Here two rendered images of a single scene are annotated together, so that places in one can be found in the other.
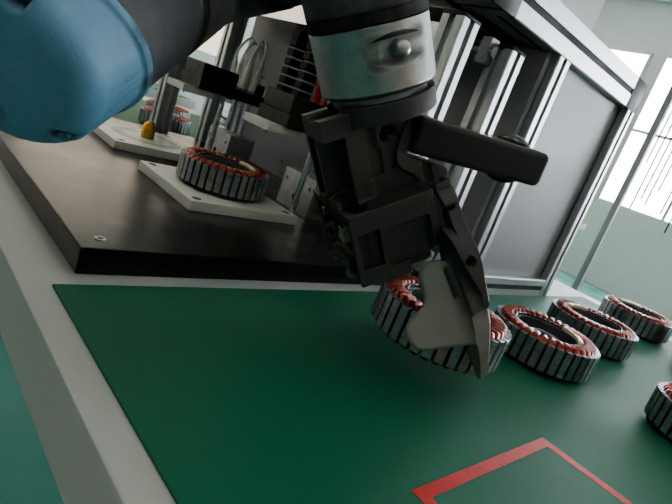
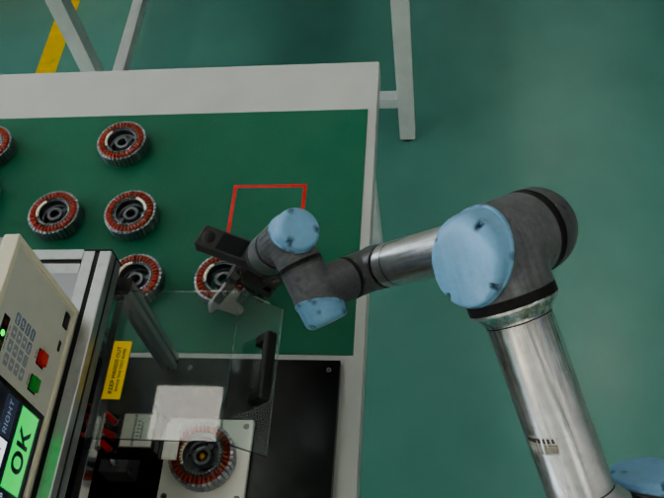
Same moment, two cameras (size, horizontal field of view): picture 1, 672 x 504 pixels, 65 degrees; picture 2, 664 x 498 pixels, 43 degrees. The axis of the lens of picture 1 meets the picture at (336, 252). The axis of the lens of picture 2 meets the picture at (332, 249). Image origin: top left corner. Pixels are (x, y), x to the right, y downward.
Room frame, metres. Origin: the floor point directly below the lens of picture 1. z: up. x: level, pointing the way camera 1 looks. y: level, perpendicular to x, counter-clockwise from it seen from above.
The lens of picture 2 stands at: (0.67, 0.78, 2.15)
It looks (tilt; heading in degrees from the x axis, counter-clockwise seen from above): 56 degrees down; 240
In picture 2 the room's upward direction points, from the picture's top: 12 degrees counter-clockwise
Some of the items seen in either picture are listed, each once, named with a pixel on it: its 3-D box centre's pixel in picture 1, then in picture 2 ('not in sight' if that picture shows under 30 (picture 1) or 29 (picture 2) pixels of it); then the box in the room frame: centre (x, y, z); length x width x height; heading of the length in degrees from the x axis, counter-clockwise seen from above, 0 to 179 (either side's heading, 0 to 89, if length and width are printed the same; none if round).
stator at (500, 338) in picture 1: (439, 320); (223, 281); (0.42, -0.10, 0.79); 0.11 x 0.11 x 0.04
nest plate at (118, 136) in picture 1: (146, 141); not in sight; (0.82, 0.34, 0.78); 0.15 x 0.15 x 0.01; 46
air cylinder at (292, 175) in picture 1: (308, 193); (122, 455); (0.76, 0.07, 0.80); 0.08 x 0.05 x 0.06; 46
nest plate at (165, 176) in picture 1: (218, 192); (206, 461); (0.65, 0.17, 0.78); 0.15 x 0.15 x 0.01; 46
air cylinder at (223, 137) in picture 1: (228, 147); not in sight; (0.92, 0.24, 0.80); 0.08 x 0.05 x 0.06; 46
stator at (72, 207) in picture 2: not in sight; (55, 215); (0.58, -0.50, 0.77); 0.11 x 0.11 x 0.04
